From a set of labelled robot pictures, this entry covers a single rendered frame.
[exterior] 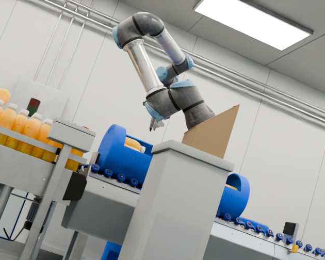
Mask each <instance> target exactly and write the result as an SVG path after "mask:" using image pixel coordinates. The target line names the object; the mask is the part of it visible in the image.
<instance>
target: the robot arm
mask: <svg viewBox="0 0 325 260"><path fill-rule="evenodd" d="M147 34H149V35H150V36H151V37H154V39H155V40H156V41H157V42H158V44H159V45H160V46H161V48H162V49H163V50H164V51H165V53H166V54H167V55H168V57H169V58H170V59H171V61H172V62H173V63H172V64H170V65H169V66H167V67H163V66H160V67H158V68H157V69H156V70H154V68H153V66H152V64H151V61H150V59H149V57H148V55H147V53H146V51H145V49H144V47H143V43H144V40H143V38H142V37H144V36H145V35H147ZM112 35H113V39H114V41H115V43H116V45H117V47H118V48H119V49H123V51H125V52H127V53H128V55H129V57H130V59H131V61H132V63H133V65H134V67H135V70H136V72H137V74H138V76H139V78H140V80H141V82H142V84H143V87H144V89H145V91H146V93H147V94H146V97H145V98H146V101H144V102H143V106H145V107H146V109H147V111H148V112H149V114H150V115H151V116H152V118H151V123H150V132H151V130H152V128H153V130H154V131H155V130H156V128H159V127H160V126H161V127H164V125H165V124H164V123H163V122H162V120H166V119H169V118H170V116H171V115H173V114H175V113H177V112H179V111H180V110H182V111H183V113H184V115H185V121H186V127H187V129H188V130H190V129H191V128H193V127H195V126H196V125H197V124H200V123H202V122H204V121H206V120H208V119H210V118H212V117H214V116H216V115H215V113H214V112H213V111H212V110H211V109H210V108H209V107H208V106H207V105H206V103H205V102H204V100H203V98H202V96H201V94H200V92H199V90H198V88H197V85H196V84H195V82H194V81H193V79H191V78H188V79H184V80H181V81H178V79H179V75H180V74H182V73H184V72H185V71H187V70H189V69H191V68H192V67H194V62H193V60H192V58H191V57H190V56H189V55H187V56H185V55H184V54H183V52H182V51H181V50H180V48H179V47H178V45H177V44H176V43H175V41H174V40H173V39H172V37H171V36H170V34H169V33H168V32H167V30H166V29H165V24H164V22H163V21H162V20H161V19H160V18H159V17H158V16H156V15H154V14H152V13H149V12H138V13H136V14H134V15H133V16H131V17H130V18H128V19H126V20H125V21H123V22H121V23H119V24H118V25H117V26H115V27H114V28H113V29H112ZM161 83H162V84H163V86H162V84H161Z"/></svg>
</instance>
